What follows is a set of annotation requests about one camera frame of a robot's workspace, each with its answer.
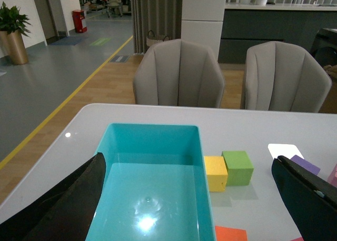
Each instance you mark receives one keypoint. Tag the woven basket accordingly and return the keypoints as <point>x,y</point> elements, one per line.
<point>153,38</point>

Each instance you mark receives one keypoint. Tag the dark grey counter cabinet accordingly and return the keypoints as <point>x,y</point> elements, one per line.
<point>245,26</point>

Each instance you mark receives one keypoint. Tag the black appliance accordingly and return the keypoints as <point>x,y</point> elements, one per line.
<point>324,47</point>

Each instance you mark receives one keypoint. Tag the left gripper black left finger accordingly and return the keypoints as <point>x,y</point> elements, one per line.
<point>65,212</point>

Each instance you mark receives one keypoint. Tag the potted plant in gold planter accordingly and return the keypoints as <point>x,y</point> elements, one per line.
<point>13,27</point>

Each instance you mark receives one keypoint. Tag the teal plastic bin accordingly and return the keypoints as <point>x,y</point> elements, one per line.
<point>155,186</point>

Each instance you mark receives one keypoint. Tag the red foam block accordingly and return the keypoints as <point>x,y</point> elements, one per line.
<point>298,239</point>

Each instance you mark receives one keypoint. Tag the grey armchair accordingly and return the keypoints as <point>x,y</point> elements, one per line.
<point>283,77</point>
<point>179,73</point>

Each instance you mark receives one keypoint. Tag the red bin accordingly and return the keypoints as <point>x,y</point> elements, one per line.
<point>79,21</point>

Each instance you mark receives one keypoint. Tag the white pillar cabinet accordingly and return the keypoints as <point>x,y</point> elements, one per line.
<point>202,22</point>

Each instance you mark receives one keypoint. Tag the orange foam block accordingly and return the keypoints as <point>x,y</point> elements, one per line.
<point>230,234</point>

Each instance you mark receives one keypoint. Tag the green foam block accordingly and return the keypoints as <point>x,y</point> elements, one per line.
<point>239,167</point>

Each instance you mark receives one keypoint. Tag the purple foam block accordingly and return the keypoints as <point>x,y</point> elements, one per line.
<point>306,164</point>

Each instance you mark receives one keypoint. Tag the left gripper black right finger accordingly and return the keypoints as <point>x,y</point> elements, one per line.
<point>310,200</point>

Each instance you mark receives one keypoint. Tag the yellow foam block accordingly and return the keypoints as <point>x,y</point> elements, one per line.
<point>216,173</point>

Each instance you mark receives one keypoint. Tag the pink foam block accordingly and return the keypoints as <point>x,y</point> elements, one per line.
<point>332,179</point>

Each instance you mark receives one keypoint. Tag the right grey armchair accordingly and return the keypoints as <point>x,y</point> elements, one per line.
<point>283,77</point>

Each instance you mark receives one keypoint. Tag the left grey armchair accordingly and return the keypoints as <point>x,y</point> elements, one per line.
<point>179,73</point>

